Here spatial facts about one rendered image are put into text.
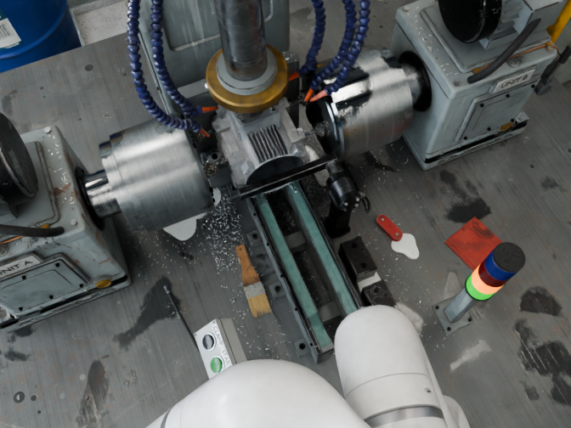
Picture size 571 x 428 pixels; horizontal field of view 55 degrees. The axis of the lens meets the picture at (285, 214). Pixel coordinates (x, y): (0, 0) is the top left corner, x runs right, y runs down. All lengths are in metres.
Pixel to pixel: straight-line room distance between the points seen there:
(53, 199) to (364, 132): 0.71
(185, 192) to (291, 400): 0.77
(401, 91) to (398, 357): 0.85
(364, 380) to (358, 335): 0.05
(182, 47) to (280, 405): 1.01
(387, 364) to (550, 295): 1.01
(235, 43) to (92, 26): 1.60
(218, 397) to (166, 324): 0.91
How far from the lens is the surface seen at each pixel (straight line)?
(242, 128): 1.28
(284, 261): 1.36
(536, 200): 1.69
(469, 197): 1.63
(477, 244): 1.57
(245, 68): 1.16
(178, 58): 1.41
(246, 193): 1.31
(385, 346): 0.63
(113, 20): 2.65
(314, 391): 0.57
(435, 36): 1.45
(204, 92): 1.34
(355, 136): 1.33
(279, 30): 1.47
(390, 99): 1.34
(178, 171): 1.24
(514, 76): 1.44
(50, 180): 1.29
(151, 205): 1.26
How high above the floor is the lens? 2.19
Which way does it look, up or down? 65 degrees down
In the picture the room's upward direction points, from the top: 2 degrees counter-clockwise
